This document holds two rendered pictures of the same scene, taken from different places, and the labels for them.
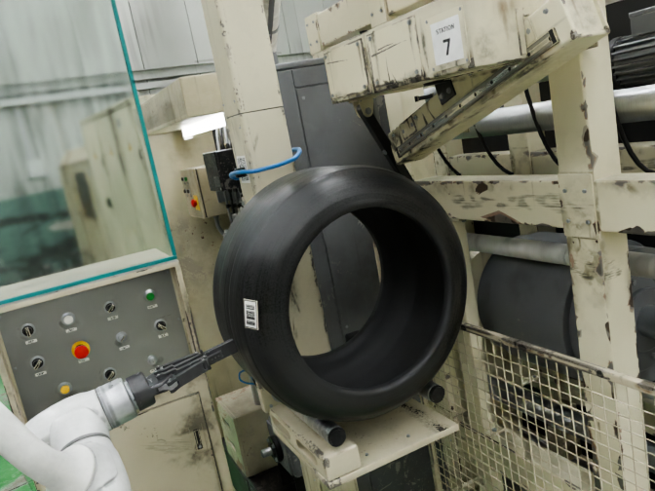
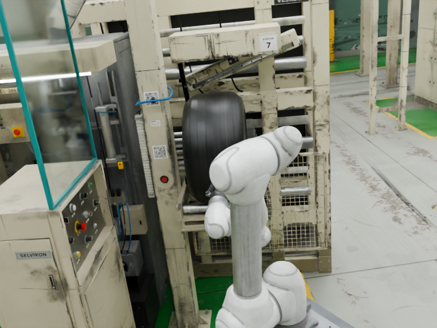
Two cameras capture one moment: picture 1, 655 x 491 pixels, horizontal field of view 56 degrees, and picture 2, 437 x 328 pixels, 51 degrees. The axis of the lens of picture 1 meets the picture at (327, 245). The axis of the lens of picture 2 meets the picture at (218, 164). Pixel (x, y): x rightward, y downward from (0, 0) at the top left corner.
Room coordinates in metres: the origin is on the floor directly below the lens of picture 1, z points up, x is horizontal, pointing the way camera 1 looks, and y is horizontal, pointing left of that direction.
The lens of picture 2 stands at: (0.26, 2.03, 2.02)
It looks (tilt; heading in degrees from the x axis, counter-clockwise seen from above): 21 degrees down; 300
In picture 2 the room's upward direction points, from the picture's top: 6 degrees counter-clockwise
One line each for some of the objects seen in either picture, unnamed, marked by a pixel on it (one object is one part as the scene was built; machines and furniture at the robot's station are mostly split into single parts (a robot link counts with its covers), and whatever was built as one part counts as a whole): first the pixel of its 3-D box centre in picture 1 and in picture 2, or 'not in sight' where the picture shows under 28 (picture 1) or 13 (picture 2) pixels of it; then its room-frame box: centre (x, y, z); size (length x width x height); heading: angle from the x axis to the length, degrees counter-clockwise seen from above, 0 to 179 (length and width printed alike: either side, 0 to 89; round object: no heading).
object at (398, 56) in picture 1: (427, 52); (225, 42); (1.50, -0.32, 1.71); 0.61 x 0.25 x 0.15; 24
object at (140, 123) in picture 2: not in sight; (146, 155); (1.78, 0.19, 1.19); 0.05 x 0.04 x 0.48; 114
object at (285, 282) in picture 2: not in sight; (283, 290); (0.83, 0.67, 0.90); 0.18 x 0.16 x 0.22; 68
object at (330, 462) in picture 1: (310, 434); (214, 218); (1.43, 0.13, 0.83); 0.36 x 0.09 x 0.06; 24
